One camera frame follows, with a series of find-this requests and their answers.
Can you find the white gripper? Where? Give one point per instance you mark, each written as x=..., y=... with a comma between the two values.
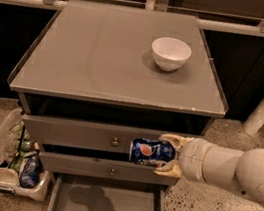
x=192, y=159

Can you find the blue pepsi can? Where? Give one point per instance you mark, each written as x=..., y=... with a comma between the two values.
x=150, y=152

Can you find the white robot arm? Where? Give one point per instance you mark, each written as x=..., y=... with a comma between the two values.
x=238, y=172

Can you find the grey bottom drawer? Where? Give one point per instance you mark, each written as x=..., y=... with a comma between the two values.
x=81, y=193

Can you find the grey drawer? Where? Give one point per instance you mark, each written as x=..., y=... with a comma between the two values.
x=81, y=193
x=100, y=168
x=85, y=134

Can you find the grey top drawer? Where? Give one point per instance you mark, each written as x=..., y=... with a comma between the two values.
x=85, y=134

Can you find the grey drawer cabinet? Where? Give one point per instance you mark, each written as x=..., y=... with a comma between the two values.
x=94, y=62

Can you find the grey middle drawer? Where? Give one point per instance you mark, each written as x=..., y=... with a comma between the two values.
x=100, y=168

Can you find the white ceramic bowl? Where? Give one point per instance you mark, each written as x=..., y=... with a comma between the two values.
x=170, y=54

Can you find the blue snack bag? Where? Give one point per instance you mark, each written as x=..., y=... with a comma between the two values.
x=29, y=176

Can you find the green snack bag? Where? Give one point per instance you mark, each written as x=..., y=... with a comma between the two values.
x=17, y=144

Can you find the white cup in bin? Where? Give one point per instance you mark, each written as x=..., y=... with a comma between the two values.
x=9, y=176

